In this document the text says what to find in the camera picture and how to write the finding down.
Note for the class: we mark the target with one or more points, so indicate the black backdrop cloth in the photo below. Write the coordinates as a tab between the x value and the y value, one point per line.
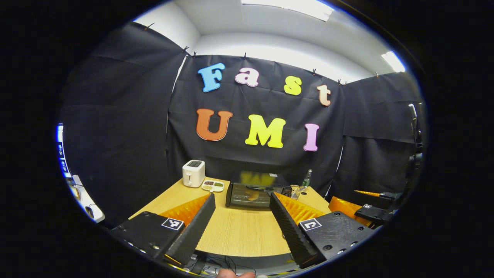
123	135

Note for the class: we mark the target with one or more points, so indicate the small ceiling light panel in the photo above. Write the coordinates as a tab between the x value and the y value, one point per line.
393	61

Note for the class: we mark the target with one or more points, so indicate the golden croissant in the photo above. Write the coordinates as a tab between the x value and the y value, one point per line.
253	195

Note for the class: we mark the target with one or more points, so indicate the black electric oven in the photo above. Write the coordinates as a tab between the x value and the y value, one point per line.
247	179

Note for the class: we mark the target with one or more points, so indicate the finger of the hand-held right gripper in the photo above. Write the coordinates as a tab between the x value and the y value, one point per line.
386	195
372	213

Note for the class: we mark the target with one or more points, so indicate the white toaster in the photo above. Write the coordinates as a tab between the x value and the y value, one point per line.
193	173

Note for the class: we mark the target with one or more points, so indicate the computer monitor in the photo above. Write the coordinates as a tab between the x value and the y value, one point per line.
61	154

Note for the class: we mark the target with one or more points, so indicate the white divided bean dish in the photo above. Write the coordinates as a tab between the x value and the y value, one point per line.
212	186

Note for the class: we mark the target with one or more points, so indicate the large ceiling light panel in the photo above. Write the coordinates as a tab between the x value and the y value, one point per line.
289	7

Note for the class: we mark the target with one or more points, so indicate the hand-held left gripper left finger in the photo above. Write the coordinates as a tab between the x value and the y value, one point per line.
197	227

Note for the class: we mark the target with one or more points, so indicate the white side desk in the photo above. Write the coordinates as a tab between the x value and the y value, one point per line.
87	200

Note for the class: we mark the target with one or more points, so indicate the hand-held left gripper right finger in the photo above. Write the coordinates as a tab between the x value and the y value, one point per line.
293	231

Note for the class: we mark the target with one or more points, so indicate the small wicker holder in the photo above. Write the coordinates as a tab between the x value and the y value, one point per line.
295	191

